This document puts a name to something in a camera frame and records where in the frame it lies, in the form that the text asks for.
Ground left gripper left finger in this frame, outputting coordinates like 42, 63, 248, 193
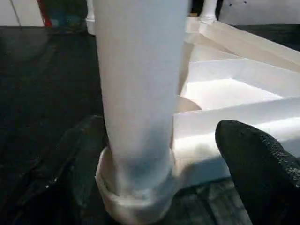
0, 114, 113, 225

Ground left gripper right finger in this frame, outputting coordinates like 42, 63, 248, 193
214, 119, 300, 225

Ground white plastic table top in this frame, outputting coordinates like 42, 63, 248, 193
95, 17, 300, 222

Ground black quilted mat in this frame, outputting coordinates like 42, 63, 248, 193
0, 24, 300, 225

